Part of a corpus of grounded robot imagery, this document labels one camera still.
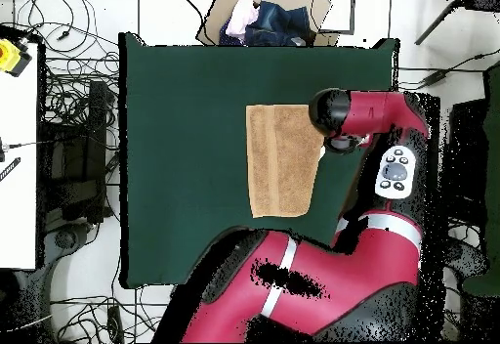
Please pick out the black power strip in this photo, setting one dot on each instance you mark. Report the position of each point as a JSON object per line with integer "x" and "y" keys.
{"x": 115, "y": 322}

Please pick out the black metal stand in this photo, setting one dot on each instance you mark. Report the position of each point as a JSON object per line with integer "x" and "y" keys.
{"x": 95, "y": 144}
{"x": 466, "y": 156}

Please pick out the green cloth-covered table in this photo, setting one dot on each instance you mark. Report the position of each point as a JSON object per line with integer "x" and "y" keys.
{"x": 493, "y": 164}

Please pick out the dark green table cloth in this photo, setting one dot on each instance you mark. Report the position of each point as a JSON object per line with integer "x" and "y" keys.
{"x": 175, "y": 164}

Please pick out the black striped tool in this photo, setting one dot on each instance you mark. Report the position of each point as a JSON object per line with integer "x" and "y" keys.
{"x": 9, "y": 169}

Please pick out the white side table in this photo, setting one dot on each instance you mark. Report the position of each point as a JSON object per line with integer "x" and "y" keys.
{"x": 17, "y": 164}

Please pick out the tan terry towel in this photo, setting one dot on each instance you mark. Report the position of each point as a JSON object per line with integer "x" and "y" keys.
{"x": 281, "y": 164}

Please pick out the cardboard box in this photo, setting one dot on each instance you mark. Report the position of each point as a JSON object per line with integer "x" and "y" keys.
{"x": 216, "y": 15}

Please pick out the yellow emergency stop button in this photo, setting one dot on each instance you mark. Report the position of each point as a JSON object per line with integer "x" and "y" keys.
{"x": 8, "y": 56}

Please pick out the round black base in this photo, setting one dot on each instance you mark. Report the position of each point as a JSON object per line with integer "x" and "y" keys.
{"x": 65, "y": 238}
{"x": 468, "y": 258}

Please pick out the pale pink garment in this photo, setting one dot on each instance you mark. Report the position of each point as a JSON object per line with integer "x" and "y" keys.
{"x": 242, "y": 15}

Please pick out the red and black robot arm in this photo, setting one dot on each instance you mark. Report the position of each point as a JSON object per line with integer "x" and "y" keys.
{"x": 351, "y": 266}

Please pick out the black tripod stand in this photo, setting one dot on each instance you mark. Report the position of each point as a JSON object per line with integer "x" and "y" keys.
{"x": 486, "y": 0}

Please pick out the blue jeans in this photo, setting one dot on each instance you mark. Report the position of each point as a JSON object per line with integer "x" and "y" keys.
{"x": 281, "y": 23}

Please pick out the purple dotted garment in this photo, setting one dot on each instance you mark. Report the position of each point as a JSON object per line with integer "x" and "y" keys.
{"x": 228, "y": 39}

